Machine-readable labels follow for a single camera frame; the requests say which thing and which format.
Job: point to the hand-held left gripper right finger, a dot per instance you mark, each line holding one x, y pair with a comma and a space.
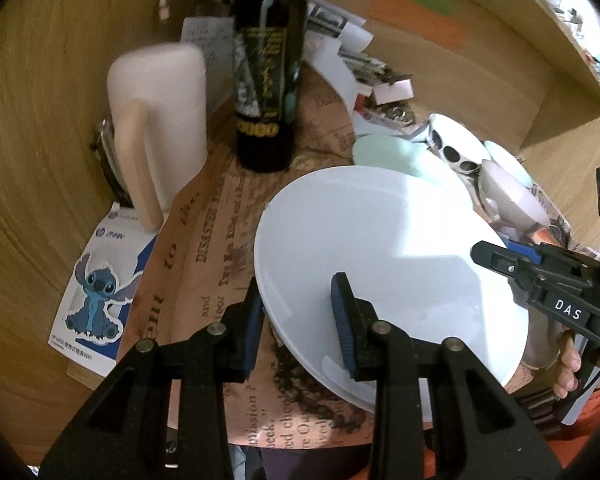
342, 322

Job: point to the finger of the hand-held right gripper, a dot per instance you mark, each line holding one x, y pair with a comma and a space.
525, 251
490, 255

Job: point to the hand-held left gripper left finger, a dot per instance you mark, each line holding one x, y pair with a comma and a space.
252, 332

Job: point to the white plate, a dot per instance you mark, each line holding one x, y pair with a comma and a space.
380, 240

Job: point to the mint green plate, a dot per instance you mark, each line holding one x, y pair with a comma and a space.
395, 157

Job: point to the person's right hand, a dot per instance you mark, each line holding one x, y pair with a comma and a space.
570, 360

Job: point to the colourful printed magazine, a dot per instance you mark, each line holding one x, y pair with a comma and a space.
555, 232

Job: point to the pale lilac bowl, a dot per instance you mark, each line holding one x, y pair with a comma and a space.
510, 195

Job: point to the light blue plate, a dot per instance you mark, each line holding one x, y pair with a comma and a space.
510, 162

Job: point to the brown newspaper print mat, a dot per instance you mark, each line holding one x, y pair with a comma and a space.
205, 240

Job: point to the white bowl with black dots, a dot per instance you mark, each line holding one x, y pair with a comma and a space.
455, 135

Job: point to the dark purple cloth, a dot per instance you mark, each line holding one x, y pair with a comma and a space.
305, 465

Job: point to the cartoon print card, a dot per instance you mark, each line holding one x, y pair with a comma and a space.
95, 285

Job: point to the wooden shelf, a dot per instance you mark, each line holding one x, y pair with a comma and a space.
555, 85

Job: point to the dark metal object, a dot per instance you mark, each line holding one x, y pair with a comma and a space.
105, 160

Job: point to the pile of papers and magazines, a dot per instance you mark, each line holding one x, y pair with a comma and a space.
340, 70
365, 62

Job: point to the row of small shelf trinkets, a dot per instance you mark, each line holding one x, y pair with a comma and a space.
580, 25

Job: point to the orange sticky note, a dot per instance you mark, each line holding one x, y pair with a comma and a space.
420, 20

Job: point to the dark wine bottle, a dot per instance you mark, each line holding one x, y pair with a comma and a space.
265, 85

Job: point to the white foam mug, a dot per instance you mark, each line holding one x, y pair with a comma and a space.
170, 90

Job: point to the handwritten white paper note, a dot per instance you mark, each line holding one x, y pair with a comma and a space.
205, 35

